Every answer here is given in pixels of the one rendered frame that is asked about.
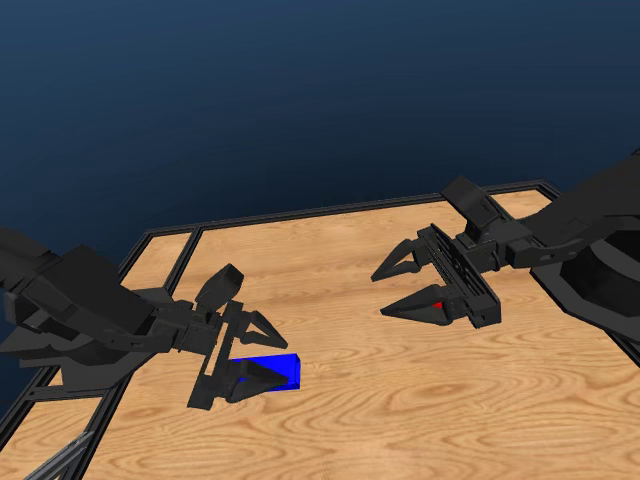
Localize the blue hollow socket block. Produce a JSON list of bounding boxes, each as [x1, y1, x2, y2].
[[230, 352, 304, 391]]

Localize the black table frame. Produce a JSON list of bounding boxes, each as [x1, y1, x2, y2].
[[0, 179, 640, 480]]

